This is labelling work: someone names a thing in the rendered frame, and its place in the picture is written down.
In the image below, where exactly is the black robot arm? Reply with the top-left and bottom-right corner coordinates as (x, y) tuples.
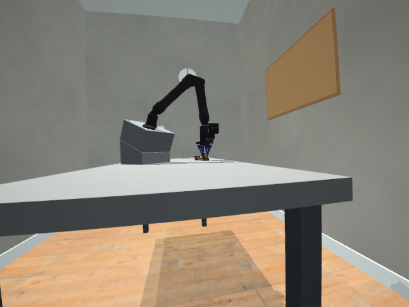
(143, 74), (219, 142)

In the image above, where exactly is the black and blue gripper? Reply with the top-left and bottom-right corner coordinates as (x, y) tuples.
(196, 141), (213, 157)

